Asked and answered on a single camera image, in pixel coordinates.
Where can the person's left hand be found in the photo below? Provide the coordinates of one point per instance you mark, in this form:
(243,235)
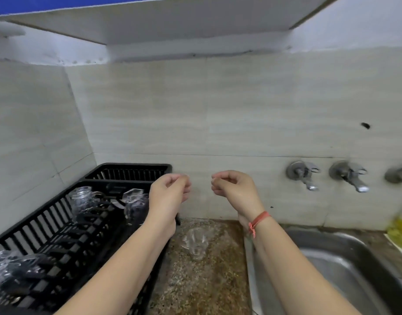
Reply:
(166,203)

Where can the person's right hand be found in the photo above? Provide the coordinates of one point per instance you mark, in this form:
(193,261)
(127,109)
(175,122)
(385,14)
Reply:
(240,193)

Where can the clear glass cup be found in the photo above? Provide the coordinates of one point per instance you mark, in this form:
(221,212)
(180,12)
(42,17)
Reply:
(84,201)
(194,242)
(5,270)
(135,206)

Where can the black dish rack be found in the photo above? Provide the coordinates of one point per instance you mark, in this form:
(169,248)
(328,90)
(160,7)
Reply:
(56,232)

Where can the yellow dish soap bottle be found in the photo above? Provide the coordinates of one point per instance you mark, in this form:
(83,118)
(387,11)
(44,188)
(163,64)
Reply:
(401,232)

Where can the person's right forearm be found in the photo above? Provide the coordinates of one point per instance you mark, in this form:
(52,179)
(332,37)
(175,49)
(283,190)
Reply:
(296,275)

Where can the person's left forearm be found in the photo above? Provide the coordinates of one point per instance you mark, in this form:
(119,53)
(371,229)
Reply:
(115,275)

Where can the orange wrist thread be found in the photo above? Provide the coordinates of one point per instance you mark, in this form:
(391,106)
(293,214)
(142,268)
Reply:
(258,221)

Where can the stainless steel sink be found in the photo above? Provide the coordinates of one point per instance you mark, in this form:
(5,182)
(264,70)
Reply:
(335,278)

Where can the black tape piece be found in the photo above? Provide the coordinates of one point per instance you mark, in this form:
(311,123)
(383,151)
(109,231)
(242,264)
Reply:
(365,125)

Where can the white stone overhead shelf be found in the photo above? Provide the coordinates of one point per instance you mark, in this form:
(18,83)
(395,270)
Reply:
(155,22)

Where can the chrome wall tap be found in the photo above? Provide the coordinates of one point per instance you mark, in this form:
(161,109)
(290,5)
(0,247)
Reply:
(343,172)
(297,172)

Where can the grey wall valve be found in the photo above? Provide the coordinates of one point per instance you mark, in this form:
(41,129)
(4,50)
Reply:
(398,175)

